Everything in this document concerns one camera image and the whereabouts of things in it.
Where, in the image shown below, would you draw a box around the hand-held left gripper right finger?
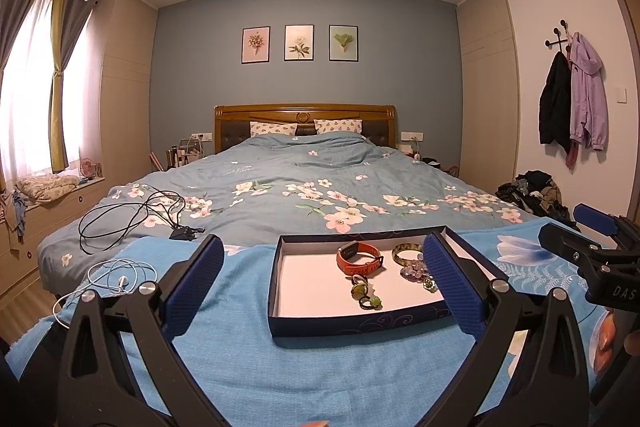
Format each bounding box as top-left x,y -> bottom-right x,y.
415,231 -> 591,427

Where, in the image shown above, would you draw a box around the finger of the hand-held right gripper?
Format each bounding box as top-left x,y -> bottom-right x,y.
538,223 -> 608,278
572,203 -> 640,253

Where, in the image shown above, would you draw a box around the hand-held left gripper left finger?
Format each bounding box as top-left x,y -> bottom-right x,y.
55,234 -> 233,427

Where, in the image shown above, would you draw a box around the purple crystal bracelet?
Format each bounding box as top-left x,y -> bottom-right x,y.
400,257 -> 431,280

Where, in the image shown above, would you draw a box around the gold patterned bangle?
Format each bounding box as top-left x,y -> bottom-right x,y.
391,243 -> 425,267

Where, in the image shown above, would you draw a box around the orange smart watch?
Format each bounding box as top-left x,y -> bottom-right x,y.
336,242 -> 386,277

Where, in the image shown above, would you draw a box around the navy cardboard box tray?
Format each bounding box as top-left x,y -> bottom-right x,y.
267,227 -> 496,338

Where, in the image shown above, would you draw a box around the pile of dark clothes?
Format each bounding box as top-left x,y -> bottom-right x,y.
495,169 -> 571,223

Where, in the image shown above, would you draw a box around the light blue flower blanket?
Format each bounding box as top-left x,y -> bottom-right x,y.
5,227 -> 621,427

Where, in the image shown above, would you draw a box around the purple jacket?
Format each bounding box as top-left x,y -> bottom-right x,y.
566,32 -> 609,168

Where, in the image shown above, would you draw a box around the black jacket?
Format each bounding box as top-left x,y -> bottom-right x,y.
539,52 -> 572,155

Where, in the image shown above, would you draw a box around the dark bedside table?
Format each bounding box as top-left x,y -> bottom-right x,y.
425,157 -> 461,175

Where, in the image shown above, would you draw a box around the cosmetics organizer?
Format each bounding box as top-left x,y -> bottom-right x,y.
165,134 -> 203,168

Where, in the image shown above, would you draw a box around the beige wardrobe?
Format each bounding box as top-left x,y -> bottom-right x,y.
456,0 -> 521,188
82,0 -> 160,188

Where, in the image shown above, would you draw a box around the beige window bench cabinet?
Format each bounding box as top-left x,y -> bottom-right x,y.
0,177 -> 113,303

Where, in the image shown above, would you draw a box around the blue floral duvet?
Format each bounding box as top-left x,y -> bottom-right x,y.
39,132 -> 538,293

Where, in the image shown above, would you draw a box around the white patterned pillow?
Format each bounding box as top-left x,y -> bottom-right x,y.
250,122 -> 298,138
314,119 -> 364,135

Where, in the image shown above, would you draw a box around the folded floral quilt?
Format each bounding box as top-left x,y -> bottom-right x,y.
15,173 -> 81,202

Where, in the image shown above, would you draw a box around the blue cloth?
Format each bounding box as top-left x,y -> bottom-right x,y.
7,189 -> 28,243

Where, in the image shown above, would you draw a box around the wooden bed headboard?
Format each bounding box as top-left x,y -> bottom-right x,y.
215,104 -> 397,152

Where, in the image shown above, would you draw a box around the pink framed flower picture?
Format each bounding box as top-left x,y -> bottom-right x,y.
242,27 -> 271,65

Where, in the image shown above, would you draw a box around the yellow grey curtain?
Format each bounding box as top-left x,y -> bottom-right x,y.
49,0 -> 98,172

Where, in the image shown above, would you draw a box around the white sheer curtain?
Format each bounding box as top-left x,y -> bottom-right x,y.
0,0 -> 101,188

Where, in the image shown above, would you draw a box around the cream framed flower picture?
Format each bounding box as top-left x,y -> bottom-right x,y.
284,25 -> 315,62

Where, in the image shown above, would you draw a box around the black cable with adapter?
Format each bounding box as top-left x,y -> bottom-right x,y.
79,189 -> 206,255

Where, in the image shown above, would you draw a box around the white cable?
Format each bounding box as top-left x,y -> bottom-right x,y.
52,258 -> 153,315

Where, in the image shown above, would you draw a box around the black wall coat rack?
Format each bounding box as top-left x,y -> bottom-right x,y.
544,21 -> 573,52

